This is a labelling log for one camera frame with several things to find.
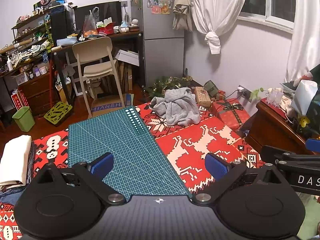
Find wooden drawer cabinet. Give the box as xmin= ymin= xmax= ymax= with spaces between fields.
xmin=19 ymin=72 xmax=58 ymax=117

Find green cutting mat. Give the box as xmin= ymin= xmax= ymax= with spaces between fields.
xmin=67 ymin=106 xmax=193 ymax=202

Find green artificial plant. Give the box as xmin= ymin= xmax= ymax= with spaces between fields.
xmin=250 ymin=87 xmax=265 ymax=101

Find black frame desk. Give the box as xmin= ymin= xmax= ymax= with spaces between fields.
xmin=50 ymin=31 xmax=144 ymax=100

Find wall socket with charger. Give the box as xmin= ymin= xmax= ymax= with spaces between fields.
xmin=235 ymin=85 xmax=252 ymax=103

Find red broom handle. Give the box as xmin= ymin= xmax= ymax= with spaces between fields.
xmin=48 ymin=52 xmax=55 ymax=108

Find green pouch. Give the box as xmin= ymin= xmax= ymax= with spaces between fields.
xmin=204 ymin=80 xmax=220 ymax=98

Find clear glass figurines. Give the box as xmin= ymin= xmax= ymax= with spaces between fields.
xmin=265 ymin=87 xmax=285 ymax=105

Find black computer tower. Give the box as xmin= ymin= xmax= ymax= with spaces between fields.
xmin=50 ymin=10 xmax=75 ymax=47

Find lime green plastic crate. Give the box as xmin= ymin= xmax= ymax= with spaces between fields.
xmin=44 ymin=101 xmax=73 ymax=126

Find pale plastic bag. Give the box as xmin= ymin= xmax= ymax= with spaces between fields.
xmin=291 ymin=80 xmax=318 ymax=115

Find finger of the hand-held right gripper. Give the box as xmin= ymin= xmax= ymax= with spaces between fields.
xmin=305 ymin=138 xmax=320 ymax=154
xmin=260 ymin=145 xmax=309 ymax=165

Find small red box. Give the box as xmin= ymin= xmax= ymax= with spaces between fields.
xmin=10 ymin=90 xmax=27 ymax=111

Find cream folded sweater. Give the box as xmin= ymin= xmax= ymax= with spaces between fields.
xmin=0 ymin=135 xmax=32 ymax=187

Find white curtain panel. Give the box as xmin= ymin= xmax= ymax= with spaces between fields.
xmin=285 ymin=0 xmax=320 ymax=83

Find black monitor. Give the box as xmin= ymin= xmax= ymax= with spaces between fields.
xmin=74 ymin=1 xmax=122 ymax=32

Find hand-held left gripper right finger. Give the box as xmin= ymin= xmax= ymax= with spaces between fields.
xmin=191 ymin=152 xmax=288 ymax=204

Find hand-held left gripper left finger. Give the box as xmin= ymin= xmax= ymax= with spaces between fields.
xmin=32 ymin=152 xmax=127 ymax=205

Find tinsel garland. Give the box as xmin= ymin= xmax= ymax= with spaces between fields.
xmin=142 ymin=75 xmax=194 ymax=98

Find beige plastic chair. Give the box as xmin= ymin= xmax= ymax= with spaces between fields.
xmin=72 ymin=37 xmax=125 ymax=118

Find white flat box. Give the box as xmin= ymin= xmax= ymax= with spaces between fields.
xmin=114 ymin=49 xmax=140 ymax=67

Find beige cloth bag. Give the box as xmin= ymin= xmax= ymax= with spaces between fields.
xmin=172 ymin=0 xmax=193 ymax=32

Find wooden nightstand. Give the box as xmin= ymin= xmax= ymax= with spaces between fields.
xmin=245 ymin=97 xmax=320 ymax=155

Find dark striped folded garment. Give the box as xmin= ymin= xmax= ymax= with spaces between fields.
xmin=26 ymin=141 xmax=37 ymax=181

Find white knotted curtain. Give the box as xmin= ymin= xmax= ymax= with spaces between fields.
xmin=190 ymin=0 xmax=252 ymax=55

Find red gift box with ribbon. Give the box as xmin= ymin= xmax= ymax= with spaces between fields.
xmin=211 ymin=97 xmax=250 ymax=132

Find cluttered wooden shelf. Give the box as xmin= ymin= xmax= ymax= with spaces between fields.
xmin=0 ymin=0 xmax=54 ymax=75

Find red patterned blanket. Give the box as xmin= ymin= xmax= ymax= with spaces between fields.
xmin=0 ymin=99 xmax=267 ymax=240

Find grey knit shirt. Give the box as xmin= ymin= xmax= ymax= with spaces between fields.
xmin=149 ymin=87 xmax=201 ymax=127

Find green waste bin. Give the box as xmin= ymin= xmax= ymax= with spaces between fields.
xmin=12 ymin=106 xmax=35 ymax=132

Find grey refrigerator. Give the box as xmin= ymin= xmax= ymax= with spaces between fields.
xmin=129 ymin=0 xmax=185 ymax=87

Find clear plastic bag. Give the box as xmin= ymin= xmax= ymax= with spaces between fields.
xmin=82 ymin=7 xmax=100 ymax=38

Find folded blue jeans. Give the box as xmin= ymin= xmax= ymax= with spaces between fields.
xmin=0 ymin=184 xmax=27 ymax=203

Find flat brown cardboard box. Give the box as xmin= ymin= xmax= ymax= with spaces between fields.
xmin=90 ymin=94 xmax=134 ymax=118

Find beige patterned gift box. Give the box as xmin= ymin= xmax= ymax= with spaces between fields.
xmin=194 ymin=87 xmax=212 ymax=107

